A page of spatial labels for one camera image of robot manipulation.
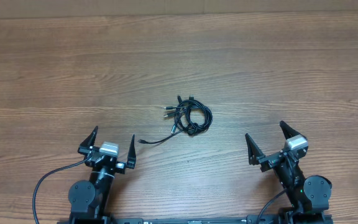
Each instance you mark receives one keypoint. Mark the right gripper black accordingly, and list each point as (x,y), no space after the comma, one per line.
(257,157)

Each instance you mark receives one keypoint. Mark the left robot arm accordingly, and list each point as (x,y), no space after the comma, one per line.
(89,198)

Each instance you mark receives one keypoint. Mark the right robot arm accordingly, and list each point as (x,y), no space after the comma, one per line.
(309,196)

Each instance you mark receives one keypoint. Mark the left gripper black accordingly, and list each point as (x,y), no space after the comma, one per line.
(119,167)

